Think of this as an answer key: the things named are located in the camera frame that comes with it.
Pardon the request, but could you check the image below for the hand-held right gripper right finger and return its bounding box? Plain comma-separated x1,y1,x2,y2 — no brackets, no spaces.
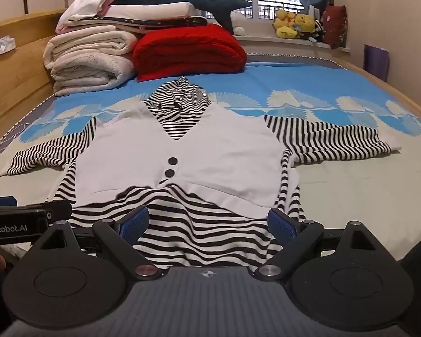
254,208,377,281

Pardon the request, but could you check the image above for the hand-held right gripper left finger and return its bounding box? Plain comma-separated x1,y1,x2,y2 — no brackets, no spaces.
38,205,169,281

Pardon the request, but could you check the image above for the striped and white hooded top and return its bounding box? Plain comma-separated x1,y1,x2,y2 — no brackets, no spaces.
0,76,402,267

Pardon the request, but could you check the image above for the blue printed bed sheet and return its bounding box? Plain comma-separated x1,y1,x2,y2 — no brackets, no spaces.
0,51,421,264

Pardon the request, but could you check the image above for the cream fleece folded blanket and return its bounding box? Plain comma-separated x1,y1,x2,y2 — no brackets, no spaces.
51,52,138,96
43,30,139,70

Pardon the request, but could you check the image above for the tissue box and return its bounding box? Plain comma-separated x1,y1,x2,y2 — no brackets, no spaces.
0,35,17,57

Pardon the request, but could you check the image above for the purple box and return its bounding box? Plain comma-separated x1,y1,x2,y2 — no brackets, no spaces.
363,44,390,82

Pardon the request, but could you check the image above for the dark star-print folded blanket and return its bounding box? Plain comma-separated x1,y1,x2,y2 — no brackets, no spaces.
102,16,208,35

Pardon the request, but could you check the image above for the yellow plush toy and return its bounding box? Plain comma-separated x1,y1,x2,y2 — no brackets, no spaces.
295,13,317,36
273,9,299,39

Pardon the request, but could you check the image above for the white plush toy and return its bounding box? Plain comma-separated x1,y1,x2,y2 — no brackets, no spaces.
230,10,247,36

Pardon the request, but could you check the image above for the dark red cushion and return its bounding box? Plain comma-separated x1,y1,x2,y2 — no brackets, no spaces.
321,5,349,49

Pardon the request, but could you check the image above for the cream folded quilt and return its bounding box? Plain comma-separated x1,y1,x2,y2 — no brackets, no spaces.
63,2,198,29

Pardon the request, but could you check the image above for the pink and white cloth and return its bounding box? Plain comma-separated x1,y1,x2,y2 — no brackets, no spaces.
55,0,117,33

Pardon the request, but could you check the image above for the wooden bed frame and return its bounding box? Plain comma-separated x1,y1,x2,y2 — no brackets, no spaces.
0,9,68,150

